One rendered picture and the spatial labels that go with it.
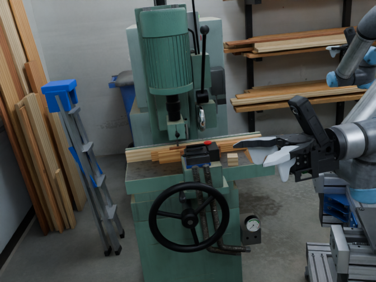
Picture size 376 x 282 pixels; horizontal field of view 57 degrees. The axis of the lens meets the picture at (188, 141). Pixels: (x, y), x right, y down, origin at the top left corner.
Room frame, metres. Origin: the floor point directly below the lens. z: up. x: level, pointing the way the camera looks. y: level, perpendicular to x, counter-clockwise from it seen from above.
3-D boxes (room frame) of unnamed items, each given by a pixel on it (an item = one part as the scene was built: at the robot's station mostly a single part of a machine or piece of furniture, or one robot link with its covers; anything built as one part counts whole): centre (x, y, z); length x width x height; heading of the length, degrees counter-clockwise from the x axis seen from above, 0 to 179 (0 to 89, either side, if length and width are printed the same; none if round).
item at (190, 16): (1.72, -0.07, 1.40); 0.10 x 0.06 x 0.16; 4
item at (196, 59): (1.62, -0.09, 1.23); 0.09 x 0.08 x 0.15; 4
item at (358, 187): (0.71, -0.40, 1.12); 0.11 x 0.08 x 0.11; 12
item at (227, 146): (1.41, -0.13, 0.92); 0.59 x 0.02 x 0.04; 94
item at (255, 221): (1.20, -0.23, 0.65); 0.06 x 0.04 x 0.08; 94
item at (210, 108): (1.59, -0.10, 1.02); 0.09 x 0.07 x 0.12; 94
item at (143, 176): (1.29, -0.03, 0.87); 0.61 x 0.30 x 0.06; 94
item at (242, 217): (1.27, -0.23, 0.58); 0.12 x 0.08 x 0.08; 4
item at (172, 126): (1.41, 0.05, 1.03); 0.14 x 0.07 x 0.09; 4
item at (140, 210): (1.52, 0.05, 0.76); 0.57 x 0.45 x 0.09; 4
